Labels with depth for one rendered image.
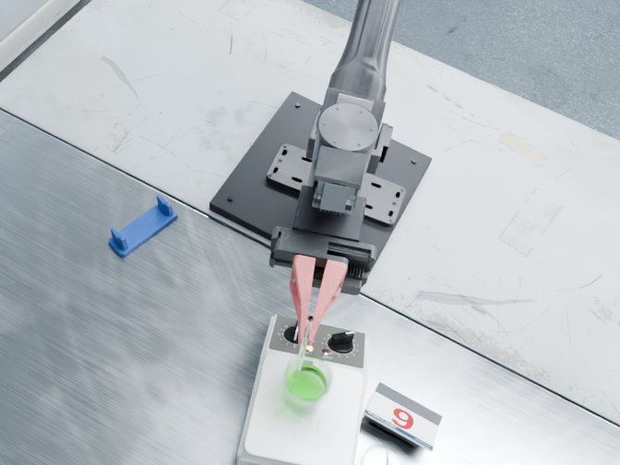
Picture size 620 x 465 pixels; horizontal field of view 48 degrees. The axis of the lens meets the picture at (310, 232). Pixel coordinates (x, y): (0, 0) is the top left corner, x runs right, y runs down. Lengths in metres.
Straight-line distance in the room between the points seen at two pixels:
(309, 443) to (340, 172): 0.32
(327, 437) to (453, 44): 2.07
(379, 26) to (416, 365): 0.44
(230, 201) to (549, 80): 1.87
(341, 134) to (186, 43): 0.62
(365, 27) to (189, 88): 0.46
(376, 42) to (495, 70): 1.89
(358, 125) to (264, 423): 0.35
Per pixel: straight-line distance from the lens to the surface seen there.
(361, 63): 0.77
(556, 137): 1.22
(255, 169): 1.03
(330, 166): 0.62
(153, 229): 0.99
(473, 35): 2.75
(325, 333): 0.89
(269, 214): 0.99
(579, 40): 2.92
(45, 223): 1.03
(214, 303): 0.94
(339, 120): 0.66
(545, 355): 1.00
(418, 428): 0.88
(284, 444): 0.79
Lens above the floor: 1.75
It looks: 58 degrees down
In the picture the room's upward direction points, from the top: 11 degrees clockwise
